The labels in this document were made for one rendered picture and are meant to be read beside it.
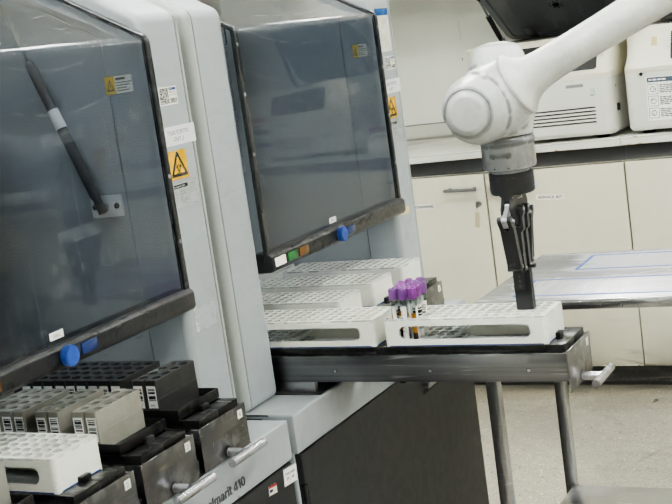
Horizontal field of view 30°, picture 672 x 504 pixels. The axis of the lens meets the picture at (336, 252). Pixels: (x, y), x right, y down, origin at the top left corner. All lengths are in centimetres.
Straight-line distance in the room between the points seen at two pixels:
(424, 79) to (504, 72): 342
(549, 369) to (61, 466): 82
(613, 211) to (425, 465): 199
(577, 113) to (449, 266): 76
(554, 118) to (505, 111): 261
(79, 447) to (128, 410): 17
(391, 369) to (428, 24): 323
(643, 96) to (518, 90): 252
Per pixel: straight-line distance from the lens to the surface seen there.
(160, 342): 211
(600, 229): 450
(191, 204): 209
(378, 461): 248
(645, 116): 441
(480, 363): 214
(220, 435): 198
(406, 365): 219
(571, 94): 446
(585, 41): 193
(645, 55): 442
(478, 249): 465
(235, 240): 220
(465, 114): 187
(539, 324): 210
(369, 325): 222
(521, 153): 207
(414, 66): 533
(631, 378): 467
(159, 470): 185
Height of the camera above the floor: 135
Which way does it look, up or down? 9 degrees down
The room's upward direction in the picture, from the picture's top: 8 degrees counter-clockwise
